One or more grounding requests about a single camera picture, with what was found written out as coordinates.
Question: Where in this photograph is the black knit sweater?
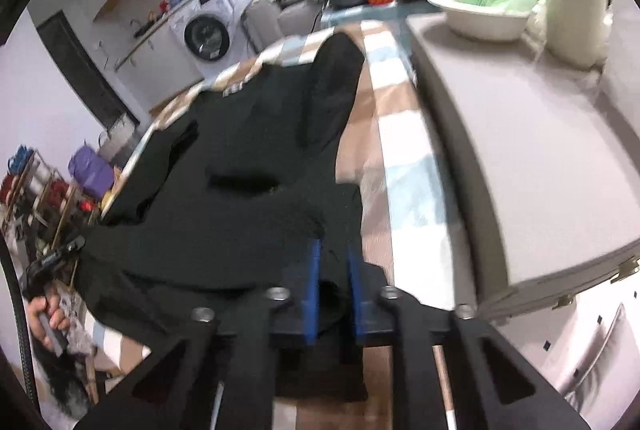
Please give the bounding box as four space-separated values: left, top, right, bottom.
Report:
71 30 371 403

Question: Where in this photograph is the white washing machine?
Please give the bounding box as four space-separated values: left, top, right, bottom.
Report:
169 0 254 78

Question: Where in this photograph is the grey bedside cabinet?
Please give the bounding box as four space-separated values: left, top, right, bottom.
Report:
407 13 639 319

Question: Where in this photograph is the person's left hand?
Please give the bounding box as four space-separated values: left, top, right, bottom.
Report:
26 291 70 352

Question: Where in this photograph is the woven laundry basket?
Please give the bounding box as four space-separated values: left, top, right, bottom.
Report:
96 114 141 169

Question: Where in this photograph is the white basin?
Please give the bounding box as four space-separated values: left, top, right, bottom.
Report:
427 0 530 42

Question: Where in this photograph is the white kitchen counter cabinet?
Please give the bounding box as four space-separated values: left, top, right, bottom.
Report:
114 0 207 112

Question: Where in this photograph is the plaid bed sheet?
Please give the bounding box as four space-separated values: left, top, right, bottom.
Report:
80 20 475 429

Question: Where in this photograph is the purple bag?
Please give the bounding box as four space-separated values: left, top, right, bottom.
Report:
67 144 114 199

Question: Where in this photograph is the wooden shoe rack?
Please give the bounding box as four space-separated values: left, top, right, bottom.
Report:
1 145 79 267

